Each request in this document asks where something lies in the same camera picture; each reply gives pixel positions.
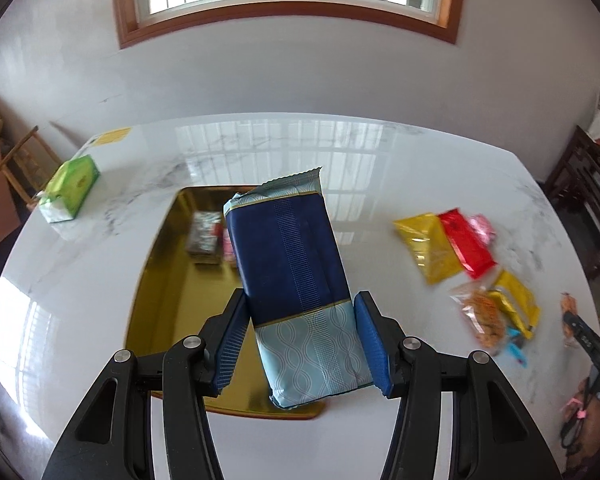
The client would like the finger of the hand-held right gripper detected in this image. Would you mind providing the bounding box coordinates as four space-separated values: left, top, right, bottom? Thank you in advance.
561 294 600 361

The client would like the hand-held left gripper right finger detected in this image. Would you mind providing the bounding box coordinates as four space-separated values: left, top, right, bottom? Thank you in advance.
352 290 563 480

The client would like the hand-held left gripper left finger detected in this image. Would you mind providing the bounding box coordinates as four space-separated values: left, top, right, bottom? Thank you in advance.
41 287 253 480

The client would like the teal snack packet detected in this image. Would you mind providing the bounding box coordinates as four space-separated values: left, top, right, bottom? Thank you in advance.
502 327 529 367

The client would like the gold yellow snack packet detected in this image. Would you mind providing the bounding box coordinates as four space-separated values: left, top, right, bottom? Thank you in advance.
490 270 542 341

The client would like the gold metal tray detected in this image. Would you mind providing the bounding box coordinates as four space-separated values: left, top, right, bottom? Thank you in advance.
124 185 331 420

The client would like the clear bag of orange snacks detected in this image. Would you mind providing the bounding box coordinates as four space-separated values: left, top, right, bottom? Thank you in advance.
449 282 509 354

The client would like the blue patterned snack packet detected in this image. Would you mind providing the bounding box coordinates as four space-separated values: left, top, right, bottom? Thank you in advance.
222 166 376 409

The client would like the large yellow snack packet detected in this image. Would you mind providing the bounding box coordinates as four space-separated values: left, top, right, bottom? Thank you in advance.
394 213 465 286

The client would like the small pink snack packet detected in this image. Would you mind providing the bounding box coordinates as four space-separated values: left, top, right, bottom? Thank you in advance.
222 227 238 263

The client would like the dark printed snack packet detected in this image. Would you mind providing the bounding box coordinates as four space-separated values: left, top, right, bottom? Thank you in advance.
187 211 226 264

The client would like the red snack packet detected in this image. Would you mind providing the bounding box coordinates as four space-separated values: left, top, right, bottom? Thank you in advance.
439 208 497 280

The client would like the dark wooden chair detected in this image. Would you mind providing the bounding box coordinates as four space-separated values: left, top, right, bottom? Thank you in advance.
545 125 600 283

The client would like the pink candy packet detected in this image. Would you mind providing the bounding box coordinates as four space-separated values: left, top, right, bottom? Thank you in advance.
467 214 497 249

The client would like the green tissue pack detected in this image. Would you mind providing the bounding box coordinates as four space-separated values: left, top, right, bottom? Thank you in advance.
39 155 101 224

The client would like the yellow table sticker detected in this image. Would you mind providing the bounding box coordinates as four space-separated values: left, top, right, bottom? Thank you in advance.
92 127 132 147

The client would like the light wooden stool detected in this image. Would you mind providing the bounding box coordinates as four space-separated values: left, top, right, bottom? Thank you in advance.
0 125 63 211

